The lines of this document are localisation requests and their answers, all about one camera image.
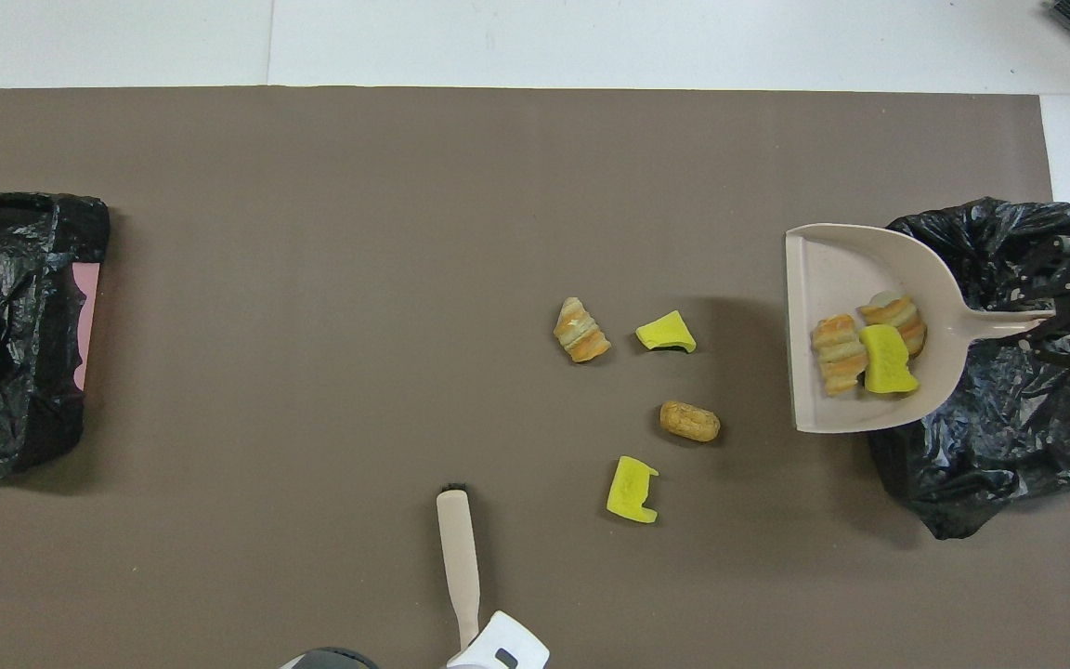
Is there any beige plastic dustpan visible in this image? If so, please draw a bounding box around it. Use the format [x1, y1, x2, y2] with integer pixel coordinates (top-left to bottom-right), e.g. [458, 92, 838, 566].
[784, 223, 1056, 435]

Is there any brown bread roll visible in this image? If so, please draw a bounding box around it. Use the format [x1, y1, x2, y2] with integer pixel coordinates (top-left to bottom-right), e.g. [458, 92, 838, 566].
[659, 400, 722, 443]

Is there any notched yellow sponge piece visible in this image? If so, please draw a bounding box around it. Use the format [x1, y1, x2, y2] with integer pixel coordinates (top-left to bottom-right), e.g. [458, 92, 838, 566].
[605, 455, 661, 524]

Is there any beige hand brush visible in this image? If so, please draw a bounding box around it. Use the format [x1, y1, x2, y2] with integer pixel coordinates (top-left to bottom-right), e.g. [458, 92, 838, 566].
[436, 481, 482, 651]

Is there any pink plastic bin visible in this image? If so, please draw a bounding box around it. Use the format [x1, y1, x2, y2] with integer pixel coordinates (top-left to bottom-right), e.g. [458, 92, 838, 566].
[71, 262, 101, 391]

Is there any toy croissant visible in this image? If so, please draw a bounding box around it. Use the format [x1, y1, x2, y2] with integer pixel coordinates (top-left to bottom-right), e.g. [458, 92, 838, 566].
[811, 314, 870, 398]
[553, 296, 612, 363]
[857, 291, 928, 359]

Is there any brown table mat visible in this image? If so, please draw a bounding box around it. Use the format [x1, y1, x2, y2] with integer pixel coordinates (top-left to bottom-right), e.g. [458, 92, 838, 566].
[0, 86, 1070, 669]

